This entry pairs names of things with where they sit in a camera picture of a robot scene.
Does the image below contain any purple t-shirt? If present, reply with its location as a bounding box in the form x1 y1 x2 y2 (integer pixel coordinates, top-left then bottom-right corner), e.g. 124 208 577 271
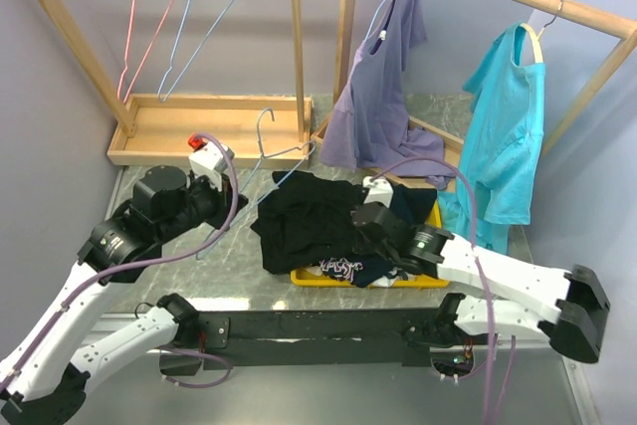
319 0 455 190

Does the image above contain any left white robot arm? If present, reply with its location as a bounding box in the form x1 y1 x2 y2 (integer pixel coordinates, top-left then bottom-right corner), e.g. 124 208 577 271
1 166 247 424

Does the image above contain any black tank top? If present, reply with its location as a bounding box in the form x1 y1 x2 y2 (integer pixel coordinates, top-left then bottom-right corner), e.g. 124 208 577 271
250 169 439 277

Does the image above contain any right wooden clothes rack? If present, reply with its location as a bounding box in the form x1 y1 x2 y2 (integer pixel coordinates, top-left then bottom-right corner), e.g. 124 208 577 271
333 0 636 156

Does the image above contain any navy printed shirt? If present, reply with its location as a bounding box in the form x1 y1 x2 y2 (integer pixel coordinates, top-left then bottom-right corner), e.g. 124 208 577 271
318 255 414 289

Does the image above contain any turquoise t-shirt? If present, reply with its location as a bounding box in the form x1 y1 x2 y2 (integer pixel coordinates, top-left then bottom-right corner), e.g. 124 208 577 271
458 23 545 254

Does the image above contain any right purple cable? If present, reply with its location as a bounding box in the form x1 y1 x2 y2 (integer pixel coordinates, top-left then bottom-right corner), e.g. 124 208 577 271
367 156 518 425

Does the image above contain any wooden clothes rack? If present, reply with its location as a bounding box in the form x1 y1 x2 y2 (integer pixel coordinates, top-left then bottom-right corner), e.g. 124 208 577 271
38 0 311 167
333 0 636 156

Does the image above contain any light blue wire hanger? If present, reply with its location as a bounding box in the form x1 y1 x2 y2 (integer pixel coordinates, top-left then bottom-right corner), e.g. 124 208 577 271
156 0 237 103

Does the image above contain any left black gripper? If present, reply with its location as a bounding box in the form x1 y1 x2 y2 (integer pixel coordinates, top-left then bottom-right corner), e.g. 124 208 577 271
158 166 249 242

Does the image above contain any black base bar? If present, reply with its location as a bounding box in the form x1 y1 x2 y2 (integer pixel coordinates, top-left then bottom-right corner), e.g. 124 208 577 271
137 295 494 379

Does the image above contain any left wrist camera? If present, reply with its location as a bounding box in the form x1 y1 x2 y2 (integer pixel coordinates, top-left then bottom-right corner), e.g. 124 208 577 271
188 133 235 191

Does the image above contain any yellow plastic bin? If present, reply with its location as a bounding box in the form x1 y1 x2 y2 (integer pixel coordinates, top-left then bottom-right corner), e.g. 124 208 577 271
290 202 449 290

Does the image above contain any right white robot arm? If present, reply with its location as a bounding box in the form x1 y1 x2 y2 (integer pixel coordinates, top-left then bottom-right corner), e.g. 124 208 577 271
352 202 611 364

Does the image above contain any purple cable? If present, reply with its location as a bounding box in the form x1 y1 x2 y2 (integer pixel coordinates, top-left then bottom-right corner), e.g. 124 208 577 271
0 132 240 396
367 156 518 425

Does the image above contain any wooden hanger with metal hook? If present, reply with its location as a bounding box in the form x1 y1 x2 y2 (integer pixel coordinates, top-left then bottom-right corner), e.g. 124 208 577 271
520 0 564 64

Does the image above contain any pink wire hanger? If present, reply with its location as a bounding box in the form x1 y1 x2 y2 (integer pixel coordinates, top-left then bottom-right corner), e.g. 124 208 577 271
116 0 176 105

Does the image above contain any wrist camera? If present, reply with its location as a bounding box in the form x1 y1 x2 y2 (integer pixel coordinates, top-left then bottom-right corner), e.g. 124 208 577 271
362 176 393 208
188 133 235 191

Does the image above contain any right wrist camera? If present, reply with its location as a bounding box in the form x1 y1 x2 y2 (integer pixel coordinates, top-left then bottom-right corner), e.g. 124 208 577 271
362 176 393 208

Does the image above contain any left wooden clothes rack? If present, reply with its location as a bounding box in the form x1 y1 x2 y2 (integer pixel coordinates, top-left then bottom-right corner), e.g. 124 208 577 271
38 0 311 167

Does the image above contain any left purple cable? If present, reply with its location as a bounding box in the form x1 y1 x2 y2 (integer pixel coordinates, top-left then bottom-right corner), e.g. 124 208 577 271
0 132 240 396

